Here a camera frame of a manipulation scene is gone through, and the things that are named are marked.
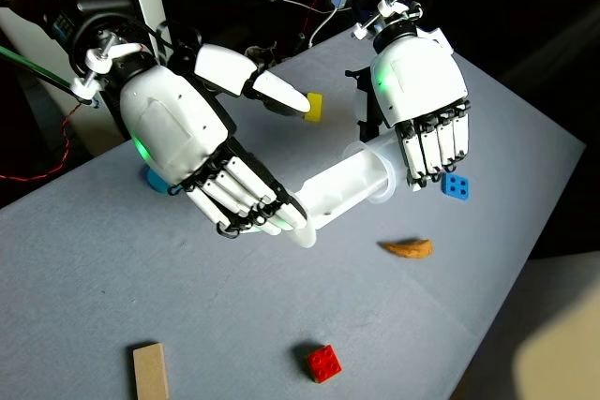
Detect grey table cloth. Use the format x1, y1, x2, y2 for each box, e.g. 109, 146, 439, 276
0, 27, 587, 400

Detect large translucent plastic syringe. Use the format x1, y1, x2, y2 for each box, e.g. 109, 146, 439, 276
284, 130, 413, 250

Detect red twisted wire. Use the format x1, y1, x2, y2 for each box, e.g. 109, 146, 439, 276
0, 99, 82, 182

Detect brown toy croissant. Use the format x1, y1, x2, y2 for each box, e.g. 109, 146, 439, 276
378, 237, 435, 262

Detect blue four-hole block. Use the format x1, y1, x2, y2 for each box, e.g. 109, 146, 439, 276
440, 172, 472, 202

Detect flat wooden block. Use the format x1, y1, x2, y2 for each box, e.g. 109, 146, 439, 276
131, 342, 172, 400

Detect blue round toy piece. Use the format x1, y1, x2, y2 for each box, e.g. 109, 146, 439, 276
142, 163, 173, 196

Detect yellow toy block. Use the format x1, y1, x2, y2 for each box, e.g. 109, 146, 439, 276
302, 92, 325, 125

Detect white charging cable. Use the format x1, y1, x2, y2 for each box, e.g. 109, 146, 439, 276
280, 0, 352, 48

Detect red toy brick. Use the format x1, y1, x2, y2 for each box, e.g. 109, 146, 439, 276
306, 344, 344, 384

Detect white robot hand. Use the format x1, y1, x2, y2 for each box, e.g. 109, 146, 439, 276
117, 42, 313, 240
345, 33, 473, 194

